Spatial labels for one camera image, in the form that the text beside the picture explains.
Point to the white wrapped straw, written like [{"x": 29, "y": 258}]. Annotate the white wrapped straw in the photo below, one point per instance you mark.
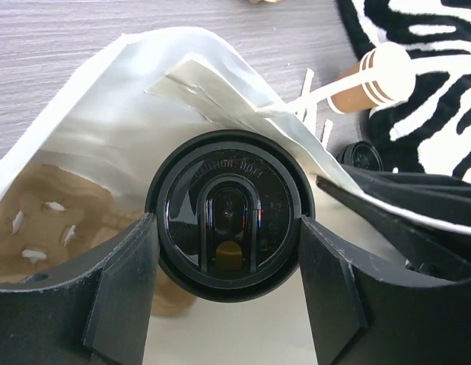
[
  {"x": 310, "y": 118},
  {"x": 305, "y": 91},
  {"x": 327, "y": 129}
]

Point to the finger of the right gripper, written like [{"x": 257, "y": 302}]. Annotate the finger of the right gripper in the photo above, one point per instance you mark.
[{"x": 431, "y": 251}]

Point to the stack of paper cups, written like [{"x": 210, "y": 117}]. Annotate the stack of paper cups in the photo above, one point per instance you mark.
[{"x": 394, "y": 82}]

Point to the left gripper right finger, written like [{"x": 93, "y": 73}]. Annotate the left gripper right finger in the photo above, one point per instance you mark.
[{"x": 366, "y": 310}]

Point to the black coffee cup lid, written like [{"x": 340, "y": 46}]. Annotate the black coffee cup lid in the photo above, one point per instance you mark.
[{"x": 229, "y": 205}]

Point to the brown paper coffee cup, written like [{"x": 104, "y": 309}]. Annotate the brown paper coffee cup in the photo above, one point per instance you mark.
[{"x": 169, "y": 298}]

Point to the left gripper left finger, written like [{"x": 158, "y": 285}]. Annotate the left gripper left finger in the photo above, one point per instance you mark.
[{"x": 94, "y": 309}]

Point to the zebra pattern blanket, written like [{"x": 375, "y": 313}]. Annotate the zebra pattern blanket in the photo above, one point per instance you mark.
[{"x": 431, "y": 131}]

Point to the light blue paper bag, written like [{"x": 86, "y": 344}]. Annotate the light blue paper bag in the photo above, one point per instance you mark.
[{"x": 126, "y": 108}]

